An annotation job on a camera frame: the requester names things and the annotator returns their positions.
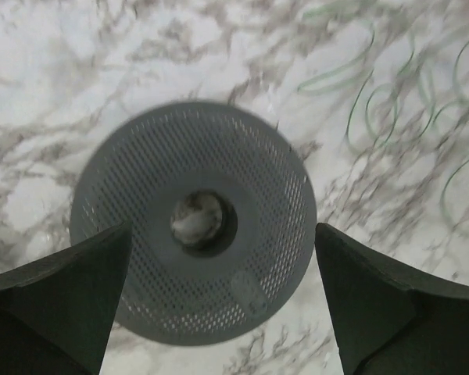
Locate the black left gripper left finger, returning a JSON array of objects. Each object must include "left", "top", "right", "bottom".
[{"left": 0, "top": 224, "right": 131, "bottom": 374}]

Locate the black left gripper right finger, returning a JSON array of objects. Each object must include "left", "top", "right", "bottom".
[{"left": 315, "top": 223, "right": 469, "bottom": 374}]

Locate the black cable spool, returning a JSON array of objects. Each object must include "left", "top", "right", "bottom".
[{"left": 70, "top": 102, "right": 317, "bottom": 346}]

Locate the green wire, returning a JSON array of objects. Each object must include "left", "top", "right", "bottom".
[{"left": 296, "top": 0, "right": 469, "bottom": 239}]

